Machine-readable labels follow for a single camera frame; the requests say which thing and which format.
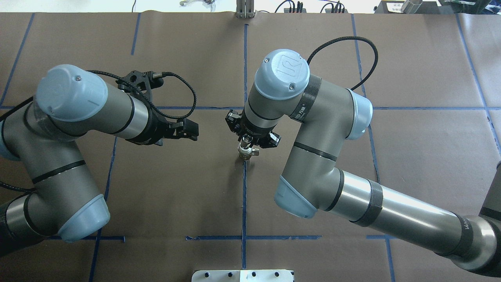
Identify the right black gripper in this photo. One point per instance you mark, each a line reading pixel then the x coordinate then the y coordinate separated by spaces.
pixel 254 131

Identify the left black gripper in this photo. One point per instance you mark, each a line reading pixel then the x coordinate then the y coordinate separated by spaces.
pixel 157 128

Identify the white PPR brass valve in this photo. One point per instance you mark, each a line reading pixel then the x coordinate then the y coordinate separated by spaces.
pixel 247 151

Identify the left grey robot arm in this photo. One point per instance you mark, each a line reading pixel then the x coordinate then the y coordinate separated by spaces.
pixel 41 132

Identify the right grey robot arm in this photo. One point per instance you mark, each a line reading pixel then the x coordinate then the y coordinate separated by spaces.
pixel 401 203

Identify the metal tool on bench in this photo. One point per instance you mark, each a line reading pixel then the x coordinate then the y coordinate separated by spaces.
pixel 210 4

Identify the black box with label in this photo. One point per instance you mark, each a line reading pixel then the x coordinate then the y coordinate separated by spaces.
pixel 394 7

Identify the brown paper table mat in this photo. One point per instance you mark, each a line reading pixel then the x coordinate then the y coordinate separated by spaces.
pixel 172 147

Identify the silver metal cylinder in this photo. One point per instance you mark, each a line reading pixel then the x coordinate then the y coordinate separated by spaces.
pixel 411 6

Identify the grey aluminium camera post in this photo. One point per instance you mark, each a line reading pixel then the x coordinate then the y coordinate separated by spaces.
pixel 245 9

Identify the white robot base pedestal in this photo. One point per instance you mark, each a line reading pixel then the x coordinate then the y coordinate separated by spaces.
pixel 244 275

